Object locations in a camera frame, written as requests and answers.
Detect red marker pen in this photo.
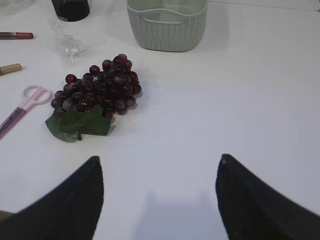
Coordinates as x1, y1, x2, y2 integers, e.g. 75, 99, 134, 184
0, 32, 34, 40

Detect gold marker pen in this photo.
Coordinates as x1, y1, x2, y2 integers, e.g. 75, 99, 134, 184
0, 63, 22, 76

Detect light green woven basket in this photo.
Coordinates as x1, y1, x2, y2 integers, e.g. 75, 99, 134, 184
126, 0, 208, 53

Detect clear plastic sheet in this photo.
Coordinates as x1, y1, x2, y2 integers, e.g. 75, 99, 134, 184
47, 18, 87, 69

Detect black mesh pen holder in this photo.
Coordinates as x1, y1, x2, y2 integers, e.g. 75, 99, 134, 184
51, 0, 90, 22

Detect pink scissors with sheath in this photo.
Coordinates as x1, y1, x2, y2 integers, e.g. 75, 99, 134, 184
0, 85, 53, 139

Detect dark red grape bunch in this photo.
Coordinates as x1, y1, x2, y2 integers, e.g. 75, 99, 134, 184
45, 54, 142, 143

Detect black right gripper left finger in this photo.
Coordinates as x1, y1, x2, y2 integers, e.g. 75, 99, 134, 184
0, 156, 104, 240

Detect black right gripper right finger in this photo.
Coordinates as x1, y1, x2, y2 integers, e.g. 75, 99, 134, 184
215, 154, 320, 240

